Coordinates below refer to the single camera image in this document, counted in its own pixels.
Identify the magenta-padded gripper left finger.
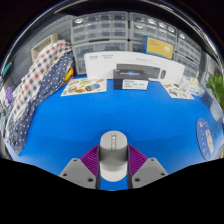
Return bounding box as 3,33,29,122
59,145,102,190

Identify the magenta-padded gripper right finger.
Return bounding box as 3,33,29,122
126,144,169,190

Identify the white computer mouse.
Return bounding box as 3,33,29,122
99,130,129,183

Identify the round blue printed mouse pad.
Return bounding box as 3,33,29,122
195,117,216,161

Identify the colourful sticker sheet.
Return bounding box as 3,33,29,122
162,81,195,100
60,77,108,98

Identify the small black box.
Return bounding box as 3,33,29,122
112,68,150,91

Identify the white blue glove box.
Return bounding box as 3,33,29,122
179,75,207,98

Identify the navy polka dot cloth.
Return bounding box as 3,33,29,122
4,51,75,155

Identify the small yellow plastic item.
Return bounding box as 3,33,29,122
63,67,75,84

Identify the purple toy figure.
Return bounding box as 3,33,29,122
4,86,15,105

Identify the green potted plant white pot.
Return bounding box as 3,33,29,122
205,71,224,124

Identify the long white keyboard box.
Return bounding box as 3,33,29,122
83,50,186,85

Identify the red white checkered cloth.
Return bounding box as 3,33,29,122
11,39,73,128

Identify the yellow blue box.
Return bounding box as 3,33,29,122
142,35,175,61

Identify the white woven basket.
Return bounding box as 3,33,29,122
30,33,60,63

